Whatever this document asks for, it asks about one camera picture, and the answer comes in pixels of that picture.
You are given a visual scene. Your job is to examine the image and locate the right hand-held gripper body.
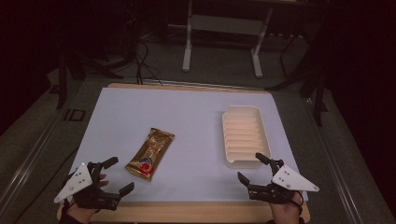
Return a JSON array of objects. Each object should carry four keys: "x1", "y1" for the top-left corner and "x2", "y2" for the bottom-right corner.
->
[{"x1": 247, "y1": 159, "x2": 320, "y2": 205}]

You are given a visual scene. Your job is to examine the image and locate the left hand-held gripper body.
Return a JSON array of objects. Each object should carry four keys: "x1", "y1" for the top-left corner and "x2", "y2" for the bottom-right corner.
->
[{"x1": 53, "y1": 161, "x2": 121, "y2": 211}]

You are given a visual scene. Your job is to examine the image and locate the white ribbed plastic tray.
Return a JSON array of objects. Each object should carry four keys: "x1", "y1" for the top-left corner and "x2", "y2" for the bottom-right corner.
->
[{"x1": 221, "y1": 105, "x2": 273, "y2": 170}]

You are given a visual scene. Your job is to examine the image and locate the gold snack packet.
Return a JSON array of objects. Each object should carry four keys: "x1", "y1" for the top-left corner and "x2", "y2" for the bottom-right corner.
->
[{"x1": 125, "y1": 127, "x2": 176, "y2": 183}]

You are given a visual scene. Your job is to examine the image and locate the person's left hand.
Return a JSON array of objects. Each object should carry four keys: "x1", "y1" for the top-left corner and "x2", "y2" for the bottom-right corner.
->
[{"x1": 65, "y1": 174, "x2": 110, "y2": 224}]

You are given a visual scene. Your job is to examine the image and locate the person's right hand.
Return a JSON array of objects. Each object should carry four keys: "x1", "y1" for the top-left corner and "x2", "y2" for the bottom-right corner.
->
[{"x1": 269, "y1": 191, "x2": 305, "y2": 224}]

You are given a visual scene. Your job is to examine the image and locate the black floor socket plate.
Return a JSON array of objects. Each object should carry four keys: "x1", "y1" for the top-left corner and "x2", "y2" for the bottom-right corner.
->
[{"x1": 63, "y1": 108, "x2": 87, "y2": 122}]

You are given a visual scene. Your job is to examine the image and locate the black metal stand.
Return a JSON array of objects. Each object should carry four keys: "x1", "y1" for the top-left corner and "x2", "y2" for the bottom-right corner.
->
[
  {"x1": 55, "y1": 46, "x2": 125, "y2": 110},
  {"x1": 265, "y1": 34, "x2": 330, "y2": 128}
]

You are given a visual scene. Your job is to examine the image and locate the pale blue table mat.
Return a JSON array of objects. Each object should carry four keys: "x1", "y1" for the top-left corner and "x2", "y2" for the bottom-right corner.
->
[{"x1": 69, "y1": 87, "x2": 309, "y2": 203}]

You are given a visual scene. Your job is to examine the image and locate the dark curtain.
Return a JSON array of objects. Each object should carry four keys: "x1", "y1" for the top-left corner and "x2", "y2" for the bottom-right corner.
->
[
  {"x1": 0, "y1": 0, "x2": 64, "y2": 136},
  {"x1": 325, "y1": 0, "x2": 396, "y2": 217}
]

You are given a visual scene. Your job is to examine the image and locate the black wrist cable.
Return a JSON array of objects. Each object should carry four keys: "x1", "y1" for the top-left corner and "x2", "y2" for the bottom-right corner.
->
[{"x1": 289, "y1": 190, "x2": 305, "y2": 217}]

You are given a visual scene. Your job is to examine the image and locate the metal floor rail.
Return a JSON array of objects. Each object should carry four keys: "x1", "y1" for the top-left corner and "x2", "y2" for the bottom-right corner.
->
[
  {"x1": 0, "y1": 102, "x2": 68, "y2": 216},
  {"x1": 305, "y1": 98, "x2": 366, "y2": 224}
]

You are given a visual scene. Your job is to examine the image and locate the black floor cables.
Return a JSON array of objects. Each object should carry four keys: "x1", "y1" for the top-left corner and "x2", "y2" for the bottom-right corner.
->
[{"x1": 133, "y1": 39, "x2": 163, "y2": 86}]

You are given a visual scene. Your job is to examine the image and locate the white metal stand frame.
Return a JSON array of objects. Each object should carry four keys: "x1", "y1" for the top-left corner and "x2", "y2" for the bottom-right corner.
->
[{"x1": 181, "y1": 0, "x2": 276, "y2": 79}]

